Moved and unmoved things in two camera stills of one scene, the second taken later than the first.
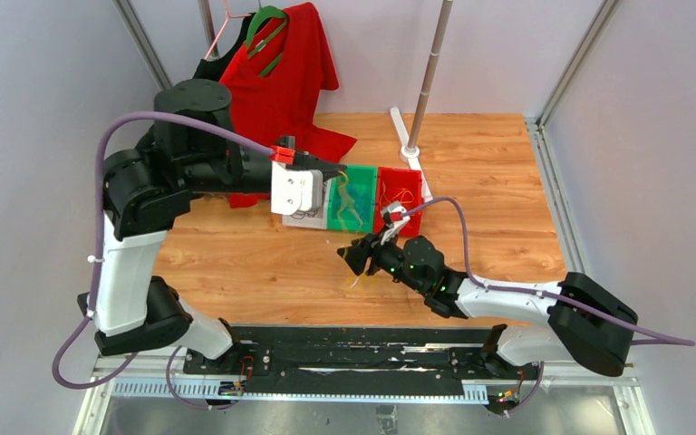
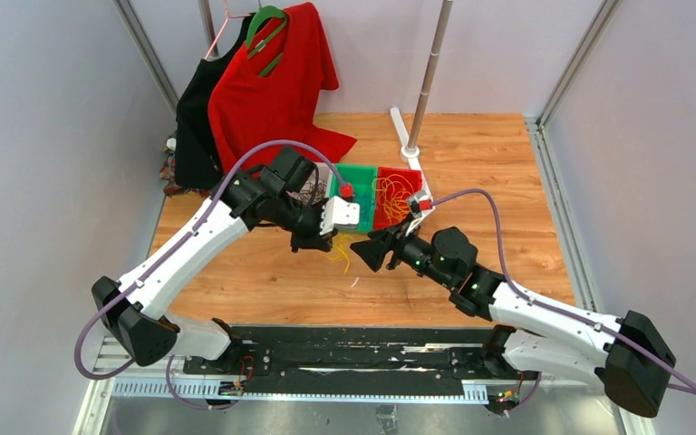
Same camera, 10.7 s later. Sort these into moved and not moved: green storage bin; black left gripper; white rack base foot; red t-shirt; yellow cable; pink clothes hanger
Moved: yellow cable; black left gripper
Not moved: pink clothes hanger; green storage bin; white rack base foot; red t-shirt
